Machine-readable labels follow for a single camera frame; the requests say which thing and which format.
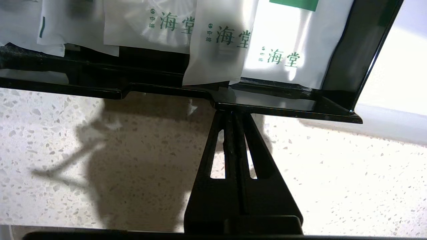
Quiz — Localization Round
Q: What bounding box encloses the white translucent packet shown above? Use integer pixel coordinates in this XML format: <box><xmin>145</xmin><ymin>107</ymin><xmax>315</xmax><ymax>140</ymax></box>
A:
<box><xmin>0</xmin><ymin>0</ymin><xmax>66</xmax><ymax>57</ymax></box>

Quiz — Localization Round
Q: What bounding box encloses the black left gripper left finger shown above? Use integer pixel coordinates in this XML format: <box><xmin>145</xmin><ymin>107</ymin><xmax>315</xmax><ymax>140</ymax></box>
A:
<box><xmin>184</xmin><ymin>110</ymin><xmax>239</xmax><ymax>234</ymax></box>

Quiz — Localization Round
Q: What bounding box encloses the black box drawer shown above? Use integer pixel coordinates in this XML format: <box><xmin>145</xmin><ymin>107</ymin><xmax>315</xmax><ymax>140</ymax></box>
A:
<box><xmin>0</xmin><ymin>0</ymin><xmax>405</xmax><ymax>124</ymax></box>

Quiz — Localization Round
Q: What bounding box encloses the white sink basin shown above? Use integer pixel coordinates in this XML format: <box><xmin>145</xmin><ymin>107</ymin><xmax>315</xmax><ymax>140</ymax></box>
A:
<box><xmin>354</xmin><ymin>0</ymin><xmax>427</xmax><ymax>146</ymax></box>

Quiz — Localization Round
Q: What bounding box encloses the white packet green label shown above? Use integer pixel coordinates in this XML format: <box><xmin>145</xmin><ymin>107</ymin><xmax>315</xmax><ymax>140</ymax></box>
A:
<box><xmin>182</xmin><ymin>0</ymin><xmax>260</xmax><ymax>86</ymax></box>
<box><xmin>103</xmin><ymin>0</ymin><xmax>198</xmax><ymax>54</ymax></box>
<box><xmin>230</xmin><ymin>0</ymin><xmax>355</xmax><ymax>90</ymax></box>

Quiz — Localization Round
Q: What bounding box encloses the packaged toothbrush green label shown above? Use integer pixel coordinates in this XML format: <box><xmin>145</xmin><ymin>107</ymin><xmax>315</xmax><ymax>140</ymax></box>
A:
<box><xmin>37</xmin><ymin>0</ymin><xmax>120</xmax><ymax>57</ymax></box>

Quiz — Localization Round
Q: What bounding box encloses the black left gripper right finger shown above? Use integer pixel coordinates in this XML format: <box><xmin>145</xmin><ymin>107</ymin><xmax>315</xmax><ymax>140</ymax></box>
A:
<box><xmin>233</xmin><ymin>111</ymin><xmax>304</xmax><ymax>234</ymax></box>

